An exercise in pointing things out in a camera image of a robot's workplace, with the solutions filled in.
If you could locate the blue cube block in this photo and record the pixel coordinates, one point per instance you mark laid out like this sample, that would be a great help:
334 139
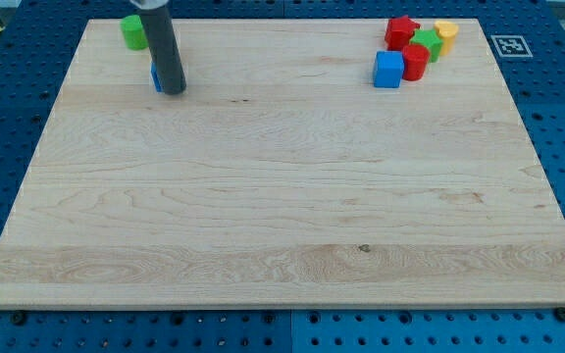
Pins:
388 69

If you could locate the blue triangle block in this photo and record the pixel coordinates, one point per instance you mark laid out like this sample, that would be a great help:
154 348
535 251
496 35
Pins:
155 78

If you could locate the wooden board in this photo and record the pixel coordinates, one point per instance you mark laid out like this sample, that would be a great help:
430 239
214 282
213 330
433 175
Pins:
282 178

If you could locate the red cylinder block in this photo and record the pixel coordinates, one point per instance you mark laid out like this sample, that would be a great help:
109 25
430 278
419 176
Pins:
415 58

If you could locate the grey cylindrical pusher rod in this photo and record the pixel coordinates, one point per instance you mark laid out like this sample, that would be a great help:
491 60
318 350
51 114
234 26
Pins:
158 27

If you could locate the red star block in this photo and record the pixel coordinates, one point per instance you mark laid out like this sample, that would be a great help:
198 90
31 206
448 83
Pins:
399 31

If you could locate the green star block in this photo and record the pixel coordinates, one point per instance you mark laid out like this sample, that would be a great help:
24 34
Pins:
429 39

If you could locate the green cylinder block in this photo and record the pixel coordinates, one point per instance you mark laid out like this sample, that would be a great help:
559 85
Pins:
133 33

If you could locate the yellow heart block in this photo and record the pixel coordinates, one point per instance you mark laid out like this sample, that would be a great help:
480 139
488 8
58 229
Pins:
447 32

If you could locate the white fiducial marker tag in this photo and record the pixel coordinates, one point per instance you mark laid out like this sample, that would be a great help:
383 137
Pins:
511 46

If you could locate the black bolt front left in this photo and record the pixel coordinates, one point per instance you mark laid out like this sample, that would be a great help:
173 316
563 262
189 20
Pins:
18 318

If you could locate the black bolt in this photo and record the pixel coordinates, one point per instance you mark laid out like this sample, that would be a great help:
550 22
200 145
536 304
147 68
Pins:
559 314
18 318

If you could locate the black bolt front right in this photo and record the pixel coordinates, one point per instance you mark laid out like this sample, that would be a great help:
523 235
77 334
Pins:
559 314

